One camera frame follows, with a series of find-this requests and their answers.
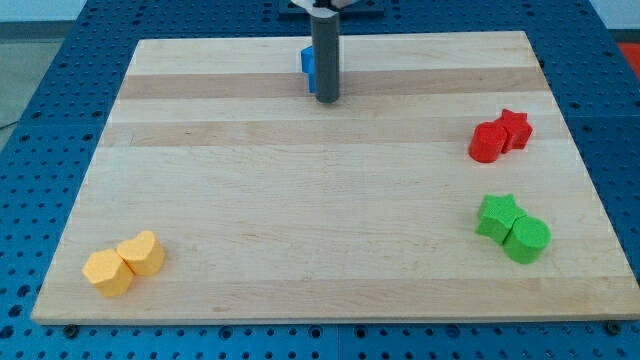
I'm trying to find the red star block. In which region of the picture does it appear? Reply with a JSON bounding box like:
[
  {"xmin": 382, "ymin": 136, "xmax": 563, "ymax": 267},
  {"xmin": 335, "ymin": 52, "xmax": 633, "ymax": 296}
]
[{"xmin": 495, "ymin": 109, "xmax": 533, "ymax": 153}]

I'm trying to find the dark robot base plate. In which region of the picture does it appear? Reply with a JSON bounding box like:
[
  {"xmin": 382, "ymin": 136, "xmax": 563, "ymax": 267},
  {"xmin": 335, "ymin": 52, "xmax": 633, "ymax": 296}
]
[{"xmin": 274, "ymin": 0, "xmax": 385, "ymax": 17}]

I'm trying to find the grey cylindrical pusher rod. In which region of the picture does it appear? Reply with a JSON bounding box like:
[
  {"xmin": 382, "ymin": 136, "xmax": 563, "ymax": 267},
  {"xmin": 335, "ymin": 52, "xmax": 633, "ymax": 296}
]
[{"xmin": 310, "ymin": 8, "xmax": 340, "ymax": 104}]

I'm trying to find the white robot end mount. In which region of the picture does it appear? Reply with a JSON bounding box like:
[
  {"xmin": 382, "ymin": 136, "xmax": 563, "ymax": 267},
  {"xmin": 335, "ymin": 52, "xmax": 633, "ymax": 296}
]
[{"xmin": 291, "ymin": 0, "xmax": 358, "ymax": 10}]

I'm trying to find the green cylinder block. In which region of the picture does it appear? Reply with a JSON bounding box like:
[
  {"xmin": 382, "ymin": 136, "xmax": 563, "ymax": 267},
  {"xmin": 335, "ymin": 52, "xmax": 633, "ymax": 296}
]
[{"xmin": 503, "ymin": 217, "xmax": 551, "ymax": 264}]

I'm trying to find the blue cube block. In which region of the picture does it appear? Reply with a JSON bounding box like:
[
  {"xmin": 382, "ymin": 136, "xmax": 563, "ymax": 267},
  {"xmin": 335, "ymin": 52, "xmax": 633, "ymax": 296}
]
[{"xmin": 300, "ymin": 46, "xmax": 316, "ymax": 94}]

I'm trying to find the yellow heart block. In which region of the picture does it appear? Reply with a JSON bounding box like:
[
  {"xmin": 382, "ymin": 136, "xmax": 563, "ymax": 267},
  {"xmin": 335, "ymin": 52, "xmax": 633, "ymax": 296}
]
[{"xmin": 116, "ymin": 230, "xmax": 165, "ymax": 276}]

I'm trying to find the red cylinder block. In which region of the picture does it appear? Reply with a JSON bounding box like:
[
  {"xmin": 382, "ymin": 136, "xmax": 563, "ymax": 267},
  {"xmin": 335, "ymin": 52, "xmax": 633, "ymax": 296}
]
[{"xmin": 468, "ymin": 122, "xmax": 507, "ymax": 163}]

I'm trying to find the yellow hexagon block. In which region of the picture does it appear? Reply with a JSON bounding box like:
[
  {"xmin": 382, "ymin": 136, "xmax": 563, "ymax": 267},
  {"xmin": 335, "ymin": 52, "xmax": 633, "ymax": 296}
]
[{"xmin": 82, "ymin": 249, "xmax": 134, "ymax": 298}]

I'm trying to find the green star block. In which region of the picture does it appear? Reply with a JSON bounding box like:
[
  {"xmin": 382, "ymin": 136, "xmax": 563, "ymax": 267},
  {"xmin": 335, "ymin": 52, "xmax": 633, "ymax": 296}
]
[{"xmin": 476, "ymin": 194, "xmax": 527, "ymax": 245}]

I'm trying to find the wooden board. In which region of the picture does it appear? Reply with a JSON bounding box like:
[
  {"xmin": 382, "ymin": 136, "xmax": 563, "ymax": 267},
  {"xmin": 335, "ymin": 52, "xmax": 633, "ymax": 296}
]
[{"xmin": 32, "ymin": 31, "xmax": 639, "ymax": 325}]

